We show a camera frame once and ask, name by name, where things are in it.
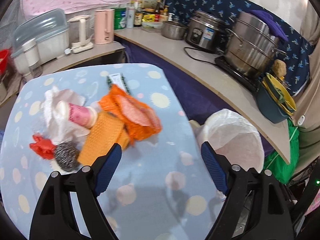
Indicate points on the dark soy sauce bottle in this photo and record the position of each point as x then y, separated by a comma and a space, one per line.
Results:
138, 15

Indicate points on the red plastic basin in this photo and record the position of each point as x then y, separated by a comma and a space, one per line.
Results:
5, 66

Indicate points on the steel wool scrubber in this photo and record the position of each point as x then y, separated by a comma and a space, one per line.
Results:
66, 156

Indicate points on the green drink carton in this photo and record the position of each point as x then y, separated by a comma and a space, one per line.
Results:
119, 80

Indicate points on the white plug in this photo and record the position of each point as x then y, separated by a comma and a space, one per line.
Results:
68, 51

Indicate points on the purple cloth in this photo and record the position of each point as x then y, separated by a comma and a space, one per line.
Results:
274, 28

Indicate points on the dark teal basin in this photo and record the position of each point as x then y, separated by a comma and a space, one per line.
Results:
268, 106

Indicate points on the red plastic bag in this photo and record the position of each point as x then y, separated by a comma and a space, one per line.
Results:
42, 147

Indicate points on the steel rice cooker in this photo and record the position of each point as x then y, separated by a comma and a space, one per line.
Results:
206, 32

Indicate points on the white bottle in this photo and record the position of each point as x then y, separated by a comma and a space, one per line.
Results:
130, 15

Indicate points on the black induction cooker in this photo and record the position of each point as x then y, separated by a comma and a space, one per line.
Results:
250, 85

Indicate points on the trash bin with white liner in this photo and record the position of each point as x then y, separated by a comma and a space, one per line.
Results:
233, 136

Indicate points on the pink paper cup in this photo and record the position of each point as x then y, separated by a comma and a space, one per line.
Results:
80, 115

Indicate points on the large steel steamer pot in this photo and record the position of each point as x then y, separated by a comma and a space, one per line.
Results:
250, 46

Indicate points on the green can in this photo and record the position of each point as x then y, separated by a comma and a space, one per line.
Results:
119, 18

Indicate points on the orange foam fruit net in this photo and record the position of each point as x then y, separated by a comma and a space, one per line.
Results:
107, 131

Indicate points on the small steel pot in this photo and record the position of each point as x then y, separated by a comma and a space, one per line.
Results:
173, 30

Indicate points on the yellow seasoning packet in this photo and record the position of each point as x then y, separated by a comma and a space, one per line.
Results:
149, 18

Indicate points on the blue patterned wall cloth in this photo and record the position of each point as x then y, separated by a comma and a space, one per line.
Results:
297, 49

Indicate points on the white tumbler cup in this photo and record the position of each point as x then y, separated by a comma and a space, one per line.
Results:
32, 56

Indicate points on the glass white electric kettle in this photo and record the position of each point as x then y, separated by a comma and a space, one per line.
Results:
80, 34

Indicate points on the orange plastic bag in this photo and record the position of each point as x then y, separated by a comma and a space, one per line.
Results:
140, 120

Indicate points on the yellow green dishes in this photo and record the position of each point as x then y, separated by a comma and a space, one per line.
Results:
279, 94

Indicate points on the dish rack with blue lid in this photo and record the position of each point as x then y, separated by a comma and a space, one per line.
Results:
51, 33

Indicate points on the white paper towel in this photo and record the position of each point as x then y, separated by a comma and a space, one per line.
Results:
58, 128

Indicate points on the loofah sponge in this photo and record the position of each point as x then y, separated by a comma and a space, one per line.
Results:
279, 68

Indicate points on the pink electric kettle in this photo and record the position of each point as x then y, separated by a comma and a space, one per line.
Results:
104, 26

